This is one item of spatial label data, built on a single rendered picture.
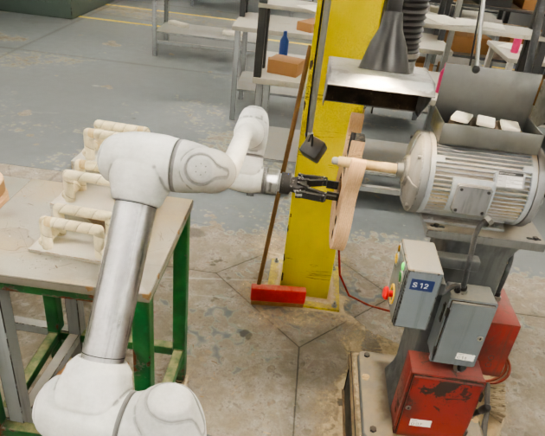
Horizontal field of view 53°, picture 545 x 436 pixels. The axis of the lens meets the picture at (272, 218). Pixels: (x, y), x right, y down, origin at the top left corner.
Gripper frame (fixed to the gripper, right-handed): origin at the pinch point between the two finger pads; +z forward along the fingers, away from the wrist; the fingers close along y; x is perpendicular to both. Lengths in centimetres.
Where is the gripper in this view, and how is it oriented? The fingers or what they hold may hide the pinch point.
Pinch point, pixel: (337, 190)
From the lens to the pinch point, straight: 188.6
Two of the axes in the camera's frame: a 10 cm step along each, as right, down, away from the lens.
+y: -1.0, 5.5, -8.3
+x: 1.1, -8.2, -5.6
